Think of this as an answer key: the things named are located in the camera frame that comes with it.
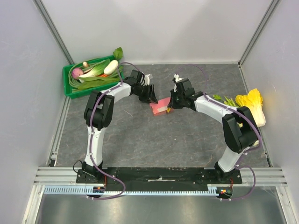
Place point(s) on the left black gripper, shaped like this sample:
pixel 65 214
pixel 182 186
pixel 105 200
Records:
pixel 146 99

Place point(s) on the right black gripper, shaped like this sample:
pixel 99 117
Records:
pixel 176 100

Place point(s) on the pink express box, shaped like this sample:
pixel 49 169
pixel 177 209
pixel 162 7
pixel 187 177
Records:
pixel 160 108

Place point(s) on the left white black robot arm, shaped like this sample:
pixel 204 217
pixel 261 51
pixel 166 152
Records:
pixel 99 113

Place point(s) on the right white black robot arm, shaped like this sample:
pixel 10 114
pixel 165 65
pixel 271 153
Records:
pixel 239 128

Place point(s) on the green celery stalk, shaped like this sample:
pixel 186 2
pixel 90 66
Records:
pixel 230 102

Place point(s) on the white radish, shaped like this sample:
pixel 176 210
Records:
pixel 112 66

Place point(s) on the bok choy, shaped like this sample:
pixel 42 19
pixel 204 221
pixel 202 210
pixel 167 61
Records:
pixel 95 70

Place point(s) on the green leafy vegetable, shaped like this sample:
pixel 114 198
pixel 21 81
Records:
pixel 91 82

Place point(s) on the yellow napa cabbage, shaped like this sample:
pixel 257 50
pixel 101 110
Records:
pixel 254 101

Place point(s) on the green long beans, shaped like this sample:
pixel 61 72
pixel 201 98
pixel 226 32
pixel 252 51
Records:
pixel 75 83

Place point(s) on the purple turnip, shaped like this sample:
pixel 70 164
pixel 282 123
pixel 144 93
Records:
pixel 76 73

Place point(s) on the green plastic crate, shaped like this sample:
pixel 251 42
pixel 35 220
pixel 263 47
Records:
pixel 76 93

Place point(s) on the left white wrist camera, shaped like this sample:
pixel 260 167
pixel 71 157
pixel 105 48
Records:
pixel 146 79

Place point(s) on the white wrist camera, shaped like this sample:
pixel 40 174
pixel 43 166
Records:
pixel 146 79
pixel 176 79

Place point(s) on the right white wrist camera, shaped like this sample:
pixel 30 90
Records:
pixel 176 79

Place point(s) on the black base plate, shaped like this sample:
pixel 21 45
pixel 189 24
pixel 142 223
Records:
pixel 172 178

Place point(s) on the aluminium rail frame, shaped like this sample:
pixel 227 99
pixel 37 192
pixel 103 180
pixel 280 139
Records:
pixel 66 176

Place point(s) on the grey cable duct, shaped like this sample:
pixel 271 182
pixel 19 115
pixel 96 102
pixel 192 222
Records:
pixel 94 191

